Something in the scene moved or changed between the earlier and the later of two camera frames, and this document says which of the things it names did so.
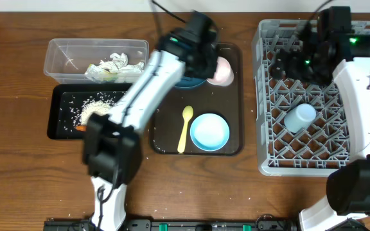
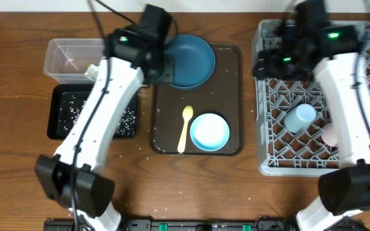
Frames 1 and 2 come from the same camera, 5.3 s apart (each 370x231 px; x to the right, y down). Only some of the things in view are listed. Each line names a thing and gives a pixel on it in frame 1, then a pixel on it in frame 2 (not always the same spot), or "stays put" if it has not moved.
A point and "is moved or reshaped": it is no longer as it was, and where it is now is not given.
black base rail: x=177 y=225 stays put
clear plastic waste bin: x=96 y=61 stays put
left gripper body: x=204 y=65 → x=164 y=70
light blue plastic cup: x=298 y=119 stays put
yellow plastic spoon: x=187 y=113 stays put
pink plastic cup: x=223 y=74 → x=331 y=134
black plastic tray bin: x=71 y=104 stays put
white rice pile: x=93 y=106 is moved or reshaped
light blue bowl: x=209 y=132 stays put
